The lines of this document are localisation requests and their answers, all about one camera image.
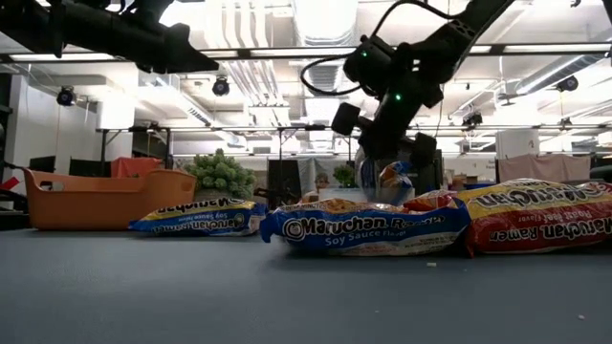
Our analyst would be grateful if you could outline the orange cloth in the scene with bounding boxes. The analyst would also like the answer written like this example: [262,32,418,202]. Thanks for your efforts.
[110,157,159,179]

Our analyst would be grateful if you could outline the orange plastic bin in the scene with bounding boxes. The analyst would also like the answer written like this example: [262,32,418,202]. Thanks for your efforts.
[22,167,199,232]

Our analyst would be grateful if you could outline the small clear plastic bin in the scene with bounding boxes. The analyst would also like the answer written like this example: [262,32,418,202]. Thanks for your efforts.
[317,186,417,204]

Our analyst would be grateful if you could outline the LED light bar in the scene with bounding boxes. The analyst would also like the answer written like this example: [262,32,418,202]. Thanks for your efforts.
[0,45,612,63]

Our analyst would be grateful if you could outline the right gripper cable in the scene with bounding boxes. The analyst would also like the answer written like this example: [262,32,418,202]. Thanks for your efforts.
[299,0,463,97]

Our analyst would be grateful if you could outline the blue-grey table mat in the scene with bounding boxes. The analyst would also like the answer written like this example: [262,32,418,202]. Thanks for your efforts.
[0,227,612,344]

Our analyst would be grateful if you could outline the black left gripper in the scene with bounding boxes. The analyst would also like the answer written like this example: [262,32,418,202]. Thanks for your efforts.
[119,21,220,75]

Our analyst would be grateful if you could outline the large black monitor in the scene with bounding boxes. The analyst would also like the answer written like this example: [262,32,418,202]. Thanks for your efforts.
[414,148,444,196]

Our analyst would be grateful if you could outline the blue Maruchan ramen pack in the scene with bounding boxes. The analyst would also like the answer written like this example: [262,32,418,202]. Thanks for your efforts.
[127,197,269,239]
[259,203,472,258]
[357,159,416,207]

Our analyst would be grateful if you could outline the black computer monitor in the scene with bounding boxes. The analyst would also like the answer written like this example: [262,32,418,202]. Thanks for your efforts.
[28,156,56,174]
[69,159,112,178]

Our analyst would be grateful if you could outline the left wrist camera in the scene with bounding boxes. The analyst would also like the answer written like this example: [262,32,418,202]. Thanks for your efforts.
[124,0,174,24]

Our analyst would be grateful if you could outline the red Maruchan ramen pack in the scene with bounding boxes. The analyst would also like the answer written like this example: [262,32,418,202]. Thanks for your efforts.
[404,189,461,214]
[456,178,612,259]

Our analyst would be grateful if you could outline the white cabinet box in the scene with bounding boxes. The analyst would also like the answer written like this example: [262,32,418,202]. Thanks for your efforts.
[495,129,540,160]

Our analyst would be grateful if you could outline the green succulent in patterned pot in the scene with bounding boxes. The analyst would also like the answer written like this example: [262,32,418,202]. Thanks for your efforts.
[184,147,258,203]

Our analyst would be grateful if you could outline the beige cloth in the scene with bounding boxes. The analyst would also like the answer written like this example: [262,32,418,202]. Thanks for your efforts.
[496,153,592,184]

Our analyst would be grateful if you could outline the white air unit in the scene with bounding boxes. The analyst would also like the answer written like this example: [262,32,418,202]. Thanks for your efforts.
[97,97,136,130]

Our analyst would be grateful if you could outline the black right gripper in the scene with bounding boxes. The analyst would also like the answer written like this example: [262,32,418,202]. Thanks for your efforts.
[332,101,438,188]

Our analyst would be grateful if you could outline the wooden shelf with containers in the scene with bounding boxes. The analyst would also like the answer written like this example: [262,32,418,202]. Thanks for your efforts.
[444,170,472,192]

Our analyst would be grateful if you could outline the orange Maruchan ramen pack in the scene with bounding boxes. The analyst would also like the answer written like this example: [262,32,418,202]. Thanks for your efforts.
[275,197,406,215]

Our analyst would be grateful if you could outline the small leafy green plant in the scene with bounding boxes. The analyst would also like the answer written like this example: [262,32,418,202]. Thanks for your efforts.
[333,164,358,189]

